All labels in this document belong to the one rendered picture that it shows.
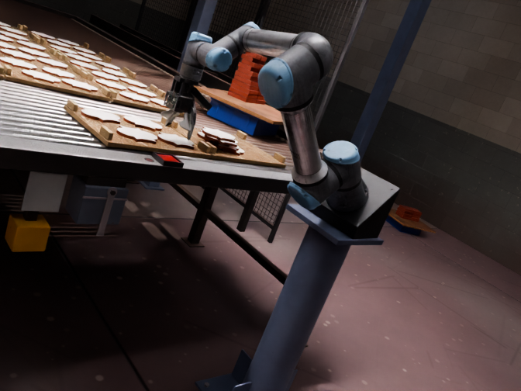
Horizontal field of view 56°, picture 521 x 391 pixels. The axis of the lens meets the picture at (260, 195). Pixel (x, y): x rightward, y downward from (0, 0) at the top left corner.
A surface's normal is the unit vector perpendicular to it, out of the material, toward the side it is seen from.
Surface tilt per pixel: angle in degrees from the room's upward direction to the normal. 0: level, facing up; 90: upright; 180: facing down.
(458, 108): 90
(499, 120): 90
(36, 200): 90
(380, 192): 43
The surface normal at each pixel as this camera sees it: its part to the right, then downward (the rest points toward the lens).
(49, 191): 0.61, 0.44
